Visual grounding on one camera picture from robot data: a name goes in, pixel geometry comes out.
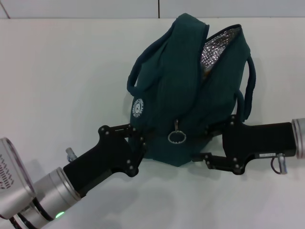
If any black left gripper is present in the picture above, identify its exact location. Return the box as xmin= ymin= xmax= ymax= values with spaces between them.
xmin=63 ymin=123 xmax=148 ymax=198

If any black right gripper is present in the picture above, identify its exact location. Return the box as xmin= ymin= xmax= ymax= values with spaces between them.
xmin=192 ymin=114 xmax=299 ymax=176

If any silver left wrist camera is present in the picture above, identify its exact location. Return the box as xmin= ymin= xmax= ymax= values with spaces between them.
xmin=0 ymin=137 xmax=37 ymax=219

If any dark teal insulated bag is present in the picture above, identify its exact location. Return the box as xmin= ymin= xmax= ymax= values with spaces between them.
xmin=126 ymin=13 xmax=257 ymax=167

